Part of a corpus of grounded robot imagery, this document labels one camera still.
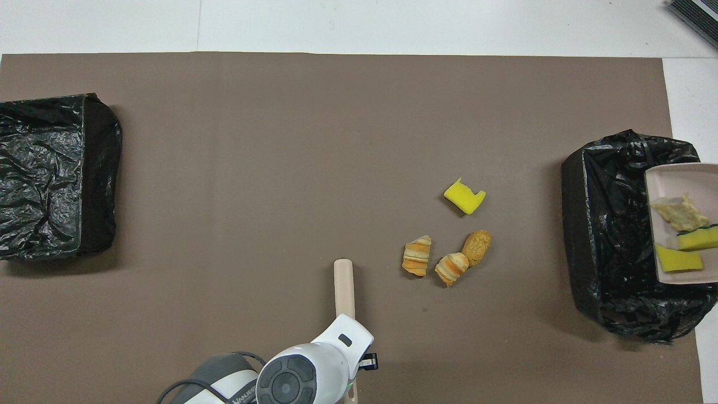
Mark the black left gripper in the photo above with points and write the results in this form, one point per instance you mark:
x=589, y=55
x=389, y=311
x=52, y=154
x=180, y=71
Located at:
x=370, y=362

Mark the beige hand brush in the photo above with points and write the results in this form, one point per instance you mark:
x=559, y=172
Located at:
x=344, y=286

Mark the small golden croissant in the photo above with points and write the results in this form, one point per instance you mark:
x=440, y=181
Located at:
x=451, y=268

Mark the round brown bread roll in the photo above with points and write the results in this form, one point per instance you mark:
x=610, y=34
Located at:
x=478, y=246

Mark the notched yellow sponge piece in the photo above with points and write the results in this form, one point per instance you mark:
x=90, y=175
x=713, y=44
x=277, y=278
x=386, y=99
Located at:
x=463, y=197

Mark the small yellow sponge piece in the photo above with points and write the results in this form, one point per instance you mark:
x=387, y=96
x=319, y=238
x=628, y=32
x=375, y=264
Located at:
x=676, y=259

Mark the pale pastry piece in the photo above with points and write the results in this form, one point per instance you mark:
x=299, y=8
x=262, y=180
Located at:
x=681, y=216

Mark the green and yellow sponge piece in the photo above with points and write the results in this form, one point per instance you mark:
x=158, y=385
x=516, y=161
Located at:
x=698, y=240

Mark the beige plastic dustpan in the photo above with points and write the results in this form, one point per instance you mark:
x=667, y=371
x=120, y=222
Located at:
x=673, y=182

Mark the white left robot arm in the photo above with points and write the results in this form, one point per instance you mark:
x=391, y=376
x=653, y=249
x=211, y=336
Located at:
x=314, y=370

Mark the open bin with black bag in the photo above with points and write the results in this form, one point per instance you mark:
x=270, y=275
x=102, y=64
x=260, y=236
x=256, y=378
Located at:
x=611, y=224

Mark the bin wrapped in black bag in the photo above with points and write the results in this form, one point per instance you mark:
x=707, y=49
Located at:
x=50, y=168

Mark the striped croissant piece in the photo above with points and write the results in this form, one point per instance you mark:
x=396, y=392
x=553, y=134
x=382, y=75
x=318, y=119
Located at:
x=417, y=257

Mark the brown table mat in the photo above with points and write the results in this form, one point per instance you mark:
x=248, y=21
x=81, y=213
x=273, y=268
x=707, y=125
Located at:
x=224, y=224

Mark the dark grey ribbed box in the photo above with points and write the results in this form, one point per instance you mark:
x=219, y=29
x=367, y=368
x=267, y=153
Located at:
x=698, y=17

